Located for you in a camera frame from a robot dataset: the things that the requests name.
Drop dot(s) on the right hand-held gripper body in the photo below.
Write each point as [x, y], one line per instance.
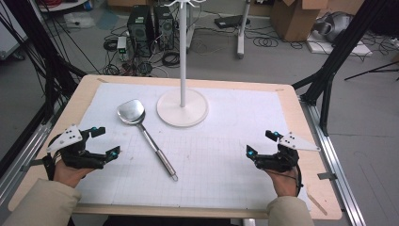
[282, 160]

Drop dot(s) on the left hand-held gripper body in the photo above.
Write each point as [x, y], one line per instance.
[75, 157]

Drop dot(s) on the person's left hand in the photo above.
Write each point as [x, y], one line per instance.
[69, 175]

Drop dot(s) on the person's right hand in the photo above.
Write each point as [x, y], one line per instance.
[284, 183]

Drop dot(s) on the white grid mat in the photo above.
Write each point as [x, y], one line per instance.
[219, 157]

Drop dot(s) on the grey metal clamp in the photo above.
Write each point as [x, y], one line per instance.
[326, 176]
[31, 164]

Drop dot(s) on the thin wooden stick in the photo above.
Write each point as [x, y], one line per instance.
[317, 204]

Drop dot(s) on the white hook stand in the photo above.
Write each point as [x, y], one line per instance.
[182, 108]

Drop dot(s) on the small white box device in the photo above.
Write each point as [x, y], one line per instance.
[121, 45]

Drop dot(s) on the white desk leg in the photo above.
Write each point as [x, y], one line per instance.
[242, 34]

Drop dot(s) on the black computer tower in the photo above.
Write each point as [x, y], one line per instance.
[139, 29]
[163, 26]

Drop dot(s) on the white foam board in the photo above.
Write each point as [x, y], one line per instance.
[345, 48]

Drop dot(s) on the open cardboard box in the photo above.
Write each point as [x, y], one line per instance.
[293, 22]

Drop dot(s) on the black tripod leg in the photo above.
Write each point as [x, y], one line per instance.
[373, 70]

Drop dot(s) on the flat black device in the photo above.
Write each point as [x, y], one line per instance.
[230, 21]

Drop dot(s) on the grey rounded appliance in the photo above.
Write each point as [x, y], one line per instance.
[334, 25]

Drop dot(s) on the round white table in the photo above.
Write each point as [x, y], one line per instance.
[62, 5]

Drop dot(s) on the aluminium rail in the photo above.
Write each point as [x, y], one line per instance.
[338, 169]
[19, 166]

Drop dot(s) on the black metal frame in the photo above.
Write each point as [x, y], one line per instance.
[50, 69]
[332, 62]

